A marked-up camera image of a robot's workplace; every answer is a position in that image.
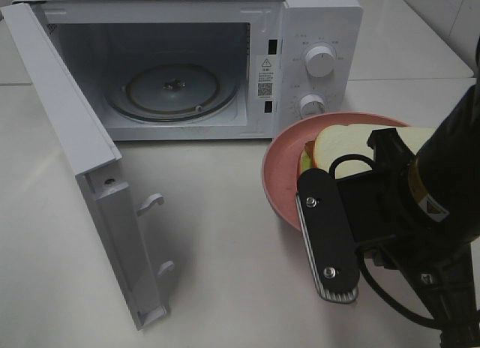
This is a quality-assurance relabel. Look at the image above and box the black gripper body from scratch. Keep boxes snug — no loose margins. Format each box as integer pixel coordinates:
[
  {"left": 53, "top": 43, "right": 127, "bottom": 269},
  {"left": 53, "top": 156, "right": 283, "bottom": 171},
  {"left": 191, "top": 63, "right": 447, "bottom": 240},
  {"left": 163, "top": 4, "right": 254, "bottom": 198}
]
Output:
[{"left": 335, "top": 128, "right": 424, "bottom": 247}]

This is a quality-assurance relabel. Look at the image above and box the sandwich with white bread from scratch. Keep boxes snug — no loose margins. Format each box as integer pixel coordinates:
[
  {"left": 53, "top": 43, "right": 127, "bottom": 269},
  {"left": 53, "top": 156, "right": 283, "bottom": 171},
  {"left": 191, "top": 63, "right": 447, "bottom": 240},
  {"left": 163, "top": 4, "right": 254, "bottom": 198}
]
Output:
[{"left": 296, "top": 124, "right": 435, "bottom": 176}]

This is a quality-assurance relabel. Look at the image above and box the pink round plate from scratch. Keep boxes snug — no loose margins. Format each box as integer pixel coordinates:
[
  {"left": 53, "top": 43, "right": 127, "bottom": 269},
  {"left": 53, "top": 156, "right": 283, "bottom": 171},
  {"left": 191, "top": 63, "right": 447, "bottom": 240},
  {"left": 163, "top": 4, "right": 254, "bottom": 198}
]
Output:
[{"left": 262, "top": 112, "right": 408, "bottom": 232}]

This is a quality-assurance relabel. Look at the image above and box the white microwave door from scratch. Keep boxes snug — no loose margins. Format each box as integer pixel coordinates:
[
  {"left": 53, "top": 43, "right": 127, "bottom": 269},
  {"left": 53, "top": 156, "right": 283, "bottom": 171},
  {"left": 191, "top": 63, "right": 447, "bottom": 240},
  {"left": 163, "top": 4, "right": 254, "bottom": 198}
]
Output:
[{"left": 1, "top": 3, "right": 175, "bottom": 330}]

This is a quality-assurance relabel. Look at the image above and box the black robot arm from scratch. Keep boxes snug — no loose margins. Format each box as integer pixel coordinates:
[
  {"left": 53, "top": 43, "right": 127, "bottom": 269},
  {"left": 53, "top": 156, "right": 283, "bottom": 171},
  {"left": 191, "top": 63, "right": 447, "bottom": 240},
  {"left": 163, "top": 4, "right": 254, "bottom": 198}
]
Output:
[{"left": 337, "top": 85, "right": 479, "bottom": 347}]

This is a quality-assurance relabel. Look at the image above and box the white lower timer knob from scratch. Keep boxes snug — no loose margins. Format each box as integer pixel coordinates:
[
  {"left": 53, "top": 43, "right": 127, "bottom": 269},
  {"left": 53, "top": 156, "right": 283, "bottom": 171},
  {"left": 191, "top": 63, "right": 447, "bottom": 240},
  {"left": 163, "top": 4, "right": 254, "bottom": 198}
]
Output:
[{"left": 298, "top": 94, "right": 326, "bottom": 119}]

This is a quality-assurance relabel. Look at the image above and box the white upper power knob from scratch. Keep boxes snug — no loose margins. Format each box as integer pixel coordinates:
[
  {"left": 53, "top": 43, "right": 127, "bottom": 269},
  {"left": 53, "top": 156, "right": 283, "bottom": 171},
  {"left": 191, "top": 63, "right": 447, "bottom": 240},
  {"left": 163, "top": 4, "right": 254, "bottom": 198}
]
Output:
[{"left": 304, "top": 42, "right": 337, "bottom": 78}]

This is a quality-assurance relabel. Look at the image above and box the white warning label sticker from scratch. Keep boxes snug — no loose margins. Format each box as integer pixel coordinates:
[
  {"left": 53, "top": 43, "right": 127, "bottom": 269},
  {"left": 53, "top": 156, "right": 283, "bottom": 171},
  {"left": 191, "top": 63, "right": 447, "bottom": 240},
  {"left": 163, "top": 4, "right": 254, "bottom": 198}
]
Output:
[{"left": 254, "top": 55, "right": 278, "bottom": 98}]

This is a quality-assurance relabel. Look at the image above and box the white microwave oven body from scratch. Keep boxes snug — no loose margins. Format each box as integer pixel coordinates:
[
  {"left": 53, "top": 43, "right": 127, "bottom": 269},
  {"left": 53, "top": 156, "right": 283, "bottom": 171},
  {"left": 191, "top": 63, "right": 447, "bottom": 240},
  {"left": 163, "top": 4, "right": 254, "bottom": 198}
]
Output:
[{"left": 10, "top": 0, "right": 362, "bottom": 141}]

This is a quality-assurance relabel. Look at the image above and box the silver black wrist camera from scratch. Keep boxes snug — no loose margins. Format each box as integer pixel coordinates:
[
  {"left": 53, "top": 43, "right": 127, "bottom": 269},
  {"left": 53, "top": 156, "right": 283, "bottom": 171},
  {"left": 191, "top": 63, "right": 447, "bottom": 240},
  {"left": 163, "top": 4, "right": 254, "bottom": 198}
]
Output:
[{"left": 295, "top": 168, "right": 359, "bottom": 305}]

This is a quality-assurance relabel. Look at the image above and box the black camera cable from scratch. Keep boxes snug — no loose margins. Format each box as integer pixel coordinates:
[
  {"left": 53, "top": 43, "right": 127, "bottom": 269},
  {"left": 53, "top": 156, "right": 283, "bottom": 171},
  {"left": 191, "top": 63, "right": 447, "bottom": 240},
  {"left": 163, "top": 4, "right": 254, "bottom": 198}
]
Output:
[{"left": 328, "top": 152, "right": 443, "bottom": 326}]

